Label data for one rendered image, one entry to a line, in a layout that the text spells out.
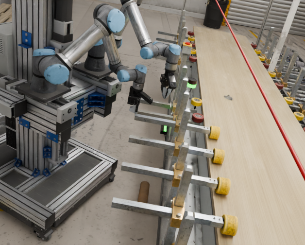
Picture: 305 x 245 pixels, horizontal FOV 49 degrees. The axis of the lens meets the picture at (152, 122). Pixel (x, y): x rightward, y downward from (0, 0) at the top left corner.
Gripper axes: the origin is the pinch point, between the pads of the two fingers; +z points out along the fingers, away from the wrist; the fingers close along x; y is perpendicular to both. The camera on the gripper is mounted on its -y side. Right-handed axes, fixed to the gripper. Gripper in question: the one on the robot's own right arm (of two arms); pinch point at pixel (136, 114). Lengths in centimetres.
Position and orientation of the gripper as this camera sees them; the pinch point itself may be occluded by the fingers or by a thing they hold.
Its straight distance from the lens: 232.0
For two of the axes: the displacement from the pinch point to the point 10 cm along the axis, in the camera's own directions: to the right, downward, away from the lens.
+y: -9.8, -1.9, -0.2
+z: -1.8, 8.5, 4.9
